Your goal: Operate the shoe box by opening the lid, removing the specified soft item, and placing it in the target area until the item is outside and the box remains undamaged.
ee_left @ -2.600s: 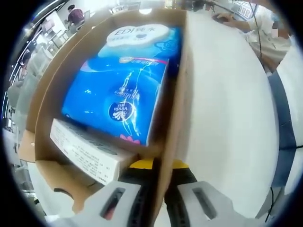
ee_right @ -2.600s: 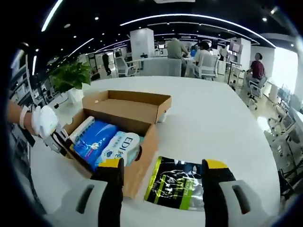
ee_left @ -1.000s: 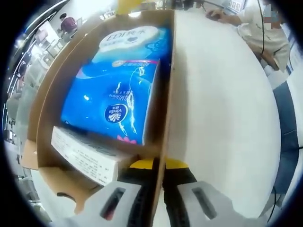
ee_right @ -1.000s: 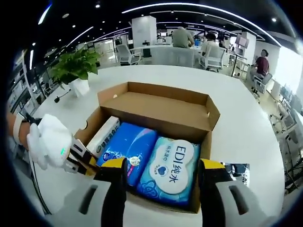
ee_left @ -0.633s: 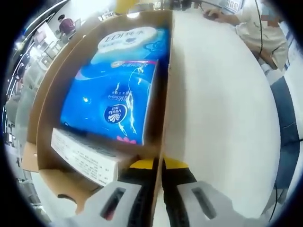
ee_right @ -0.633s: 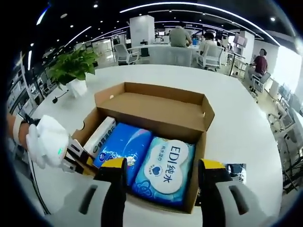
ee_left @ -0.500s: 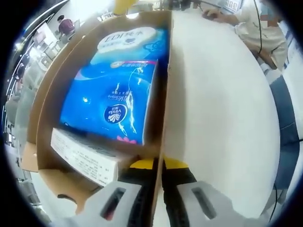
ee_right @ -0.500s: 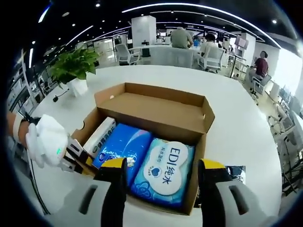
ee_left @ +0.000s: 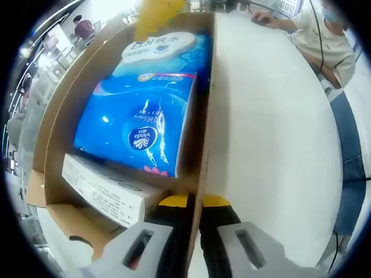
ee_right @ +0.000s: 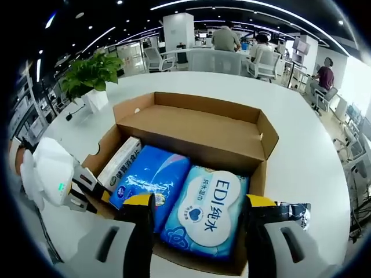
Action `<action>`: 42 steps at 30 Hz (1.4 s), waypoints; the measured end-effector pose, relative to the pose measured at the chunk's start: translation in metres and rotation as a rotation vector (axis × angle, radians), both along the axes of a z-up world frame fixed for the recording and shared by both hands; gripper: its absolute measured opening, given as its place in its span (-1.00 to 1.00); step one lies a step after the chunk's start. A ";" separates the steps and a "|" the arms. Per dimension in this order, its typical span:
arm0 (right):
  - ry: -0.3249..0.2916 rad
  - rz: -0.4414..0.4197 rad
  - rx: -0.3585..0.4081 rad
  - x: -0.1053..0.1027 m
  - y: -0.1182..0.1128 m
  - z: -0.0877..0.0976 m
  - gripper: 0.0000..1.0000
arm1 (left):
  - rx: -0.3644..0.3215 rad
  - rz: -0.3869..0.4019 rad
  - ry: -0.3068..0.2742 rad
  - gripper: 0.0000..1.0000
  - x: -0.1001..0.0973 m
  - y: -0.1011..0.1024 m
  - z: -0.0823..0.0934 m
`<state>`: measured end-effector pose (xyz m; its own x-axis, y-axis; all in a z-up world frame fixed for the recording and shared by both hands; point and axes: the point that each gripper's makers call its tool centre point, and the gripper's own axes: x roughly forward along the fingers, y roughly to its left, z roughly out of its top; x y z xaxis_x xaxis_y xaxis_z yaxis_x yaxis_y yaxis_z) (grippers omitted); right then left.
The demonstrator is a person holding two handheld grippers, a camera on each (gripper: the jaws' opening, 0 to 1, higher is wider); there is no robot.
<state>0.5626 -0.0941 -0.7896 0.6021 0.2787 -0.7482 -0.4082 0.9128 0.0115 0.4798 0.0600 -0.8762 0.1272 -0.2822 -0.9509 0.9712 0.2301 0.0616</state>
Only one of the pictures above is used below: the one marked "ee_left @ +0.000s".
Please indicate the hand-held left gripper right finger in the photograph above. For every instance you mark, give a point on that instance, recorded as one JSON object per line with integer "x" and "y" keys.
{"x": 272, "y": 260}

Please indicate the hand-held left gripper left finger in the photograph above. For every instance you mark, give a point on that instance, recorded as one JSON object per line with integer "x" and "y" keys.
{"x": 113, "y": 260}

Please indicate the white printed carton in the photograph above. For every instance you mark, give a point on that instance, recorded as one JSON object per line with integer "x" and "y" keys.
{"x": 104, "y": 194}

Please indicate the brown cardboard shoe box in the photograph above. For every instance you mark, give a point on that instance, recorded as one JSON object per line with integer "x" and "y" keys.
{"x": 55, "y": 144}

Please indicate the blue tissue pack soft item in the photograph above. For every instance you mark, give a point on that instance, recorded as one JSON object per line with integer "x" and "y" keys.
{"x": 121, "y": 121}

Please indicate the blue wet wipes pack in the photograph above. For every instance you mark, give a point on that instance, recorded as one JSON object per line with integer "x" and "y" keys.
{"x": 162, "y": 46}

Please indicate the black computer mouse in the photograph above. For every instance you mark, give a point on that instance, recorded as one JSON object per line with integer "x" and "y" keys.
{"x": 255, "y": 21}

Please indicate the black desk stand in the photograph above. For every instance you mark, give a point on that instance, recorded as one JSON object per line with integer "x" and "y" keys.
{"x": 229, "y": 5}

